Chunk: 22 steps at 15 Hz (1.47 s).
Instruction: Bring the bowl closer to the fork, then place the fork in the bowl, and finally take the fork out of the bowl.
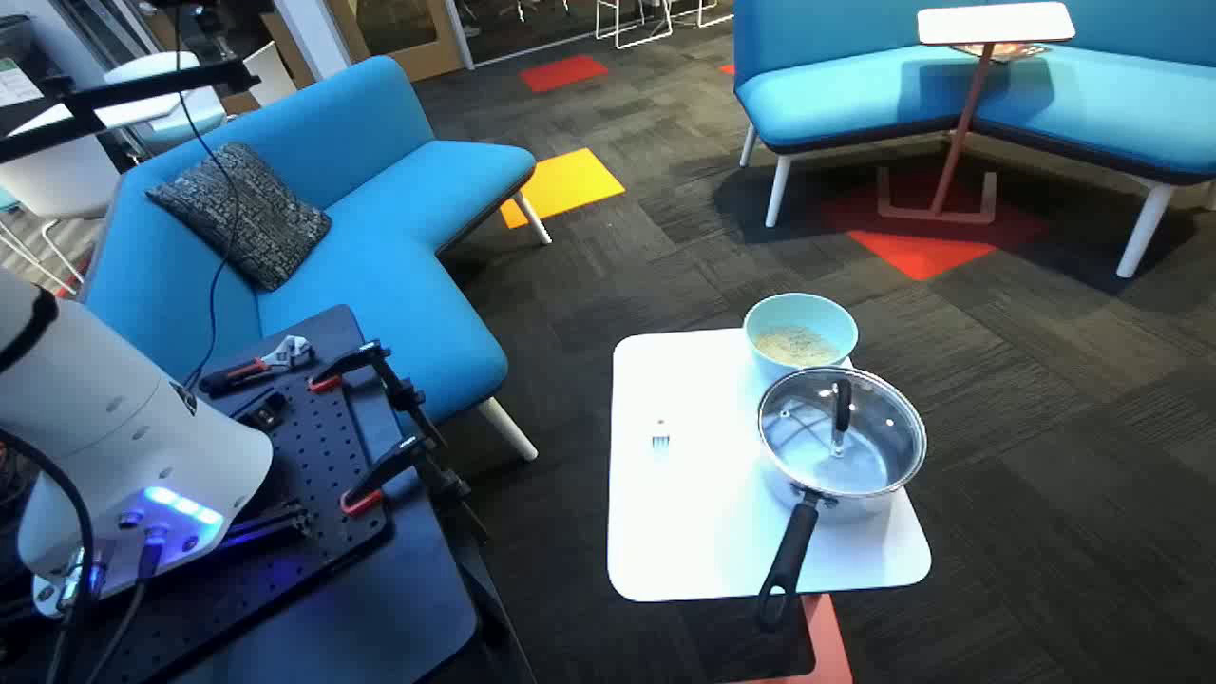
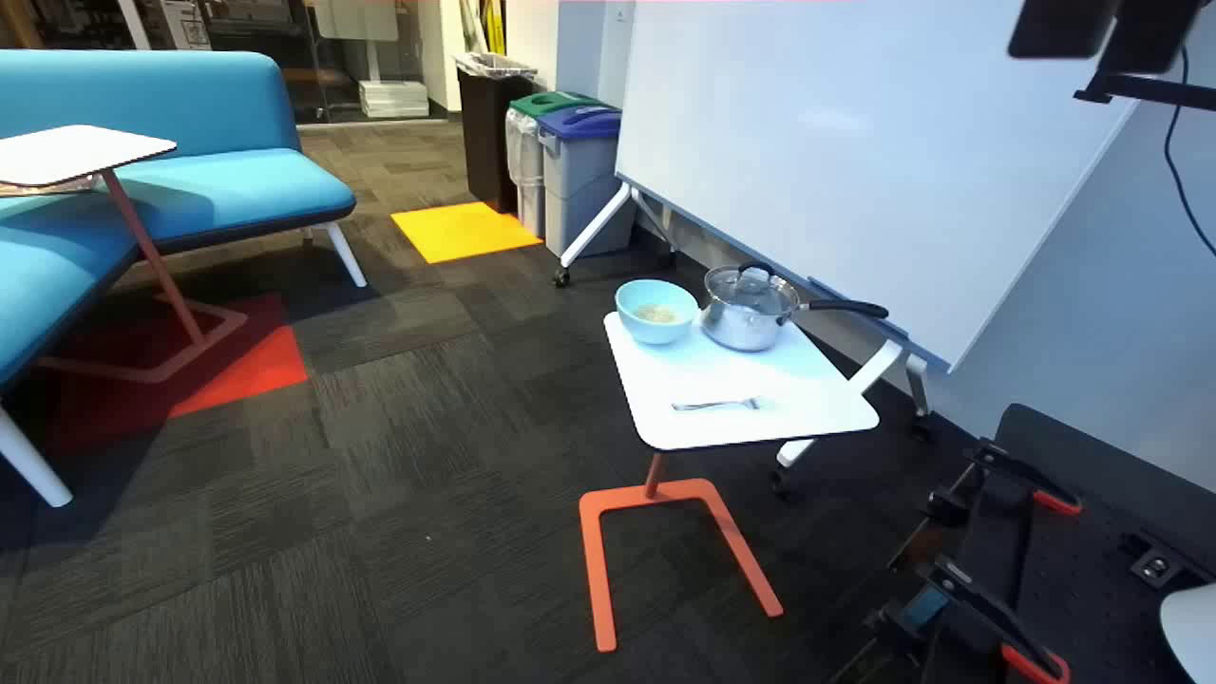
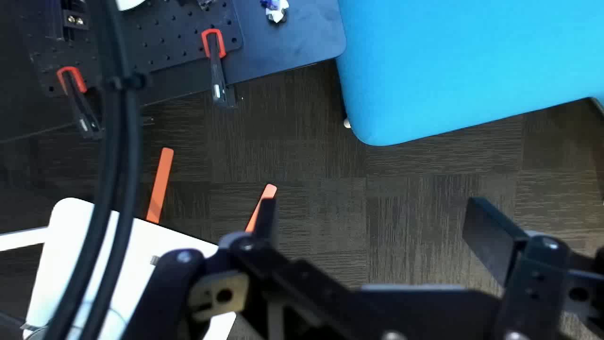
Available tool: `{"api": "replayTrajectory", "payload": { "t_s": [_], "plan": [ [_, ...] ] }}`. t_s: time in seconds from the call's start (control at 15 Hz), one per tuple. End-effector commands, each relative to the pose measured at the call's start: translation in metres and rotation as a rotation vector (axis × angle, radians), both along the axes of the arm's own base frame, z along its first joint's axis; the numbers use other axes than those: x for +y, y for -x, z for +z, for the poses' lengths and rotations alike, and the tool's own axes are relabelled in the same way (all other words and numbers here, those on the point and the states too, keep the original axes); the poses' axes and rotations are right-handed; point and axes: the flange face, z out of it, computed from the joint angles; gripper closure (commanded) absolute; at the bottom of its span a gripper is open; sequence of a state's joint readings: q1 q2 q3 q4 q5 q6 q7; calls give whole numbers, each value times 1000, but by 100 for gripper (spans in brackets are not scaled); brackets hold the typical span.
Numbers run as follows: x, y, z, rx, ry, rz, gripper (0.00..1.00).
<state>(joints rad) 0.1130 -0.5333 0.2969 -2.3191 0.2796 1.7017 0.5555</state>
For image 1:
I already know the teal bowl with rice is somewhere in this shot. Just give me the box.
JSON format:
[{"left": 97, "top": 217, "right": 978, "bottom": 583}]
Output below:
[{"left": 742, "top": 288, "right": 864, "bottom": 385}]

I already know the white side table orange stand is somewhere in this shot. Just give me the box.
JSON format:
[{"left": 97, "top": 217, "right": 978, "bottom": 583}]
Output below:
[{"left": 603, "top": 322, "right": 940, "bottom": 684}]

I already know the black tripod stand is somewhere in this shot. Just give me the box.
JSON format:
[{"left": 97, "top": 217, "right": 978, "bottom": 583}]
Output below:
[{"left": 371, "top": 359, "right": 543, "bottom": 684}]

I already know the glass lid with black knob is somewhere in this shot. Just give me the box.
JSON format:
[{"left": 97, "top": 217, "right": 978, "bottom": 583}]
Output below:
[{"left": 757, "top": 364, "right": 932, "bottom": 502}]

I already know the blue curved sofa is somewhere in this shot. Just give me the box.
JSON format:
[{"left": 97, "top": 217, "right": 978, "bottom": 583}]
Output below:
[{"left": 78, "top": 52, "right": 557, "bottom": 469}]

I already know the black perforated mounting board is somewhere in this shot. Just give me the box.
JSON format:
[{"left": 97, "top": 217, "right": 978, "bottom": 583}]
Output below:
[{"left": 51, "top": 361, "right": 400, "bottom": 684}]

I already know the dark robot mounting table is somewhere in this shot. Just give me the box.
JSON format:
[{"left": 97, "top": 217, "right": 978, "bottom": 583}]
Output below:
[{"left": 0, "top": 302, "right": 484, "bottom": 684}]

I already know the blue corner sofa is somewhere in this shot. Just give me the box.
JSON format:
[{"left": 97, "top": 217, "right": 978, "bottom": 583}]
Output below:
[{"left": 731, "top": 0, "right": 1216, "bottom": 280}]

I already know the clamp with silver head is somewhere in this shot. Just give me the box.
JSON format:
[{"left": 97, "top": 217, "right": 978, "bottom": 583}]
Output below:
[{"left": 199, "top": 332, "right": 318, "bottom": 399}]

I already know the grey patterned cushion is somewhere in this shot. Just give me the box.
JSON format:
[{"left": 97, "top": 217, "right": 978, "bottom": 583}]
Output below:
[{"left": 144, "top": 140, "right": 333, "bottom": 298}]

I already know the small white table red stand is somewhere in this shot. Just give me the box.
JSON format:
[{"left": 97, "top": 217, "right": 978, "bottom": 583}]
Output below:
[{"left": 874, "top": 0, "right": 1080, "bottom": 227}]

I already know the steel pan with black handle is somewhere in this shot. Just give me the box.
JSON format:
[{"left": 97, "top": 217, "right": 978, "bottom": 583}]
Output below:
[{"left": 751, "top": 378, "right": 932, "bottom": 634}]

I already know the white wire chair frame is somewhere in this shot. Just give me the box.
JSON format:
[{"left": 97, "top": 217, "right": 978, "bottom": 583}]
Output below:
[{"left": 590, "top": 0, "right": 736, "bottom": 52}]

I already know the thin black hanging cable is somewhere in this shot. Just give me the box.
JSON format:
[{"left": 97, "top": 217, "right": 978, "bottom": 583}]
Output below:
[{"left": 154, "top": 0, "right": 252, "bottom": 393}]

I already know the black camera boom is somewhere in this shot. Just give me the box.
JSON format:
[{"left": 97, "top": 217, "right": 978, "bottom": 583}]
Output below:
[{"left": 0, "top": 52, "right": 265, "bottom": 169}]

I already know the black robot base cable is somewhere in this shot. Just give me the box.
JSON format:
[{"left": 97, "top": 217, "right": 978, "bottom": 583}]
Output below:
[{"left": 0, "top": 428, "right": 104, "bottom": 684}]

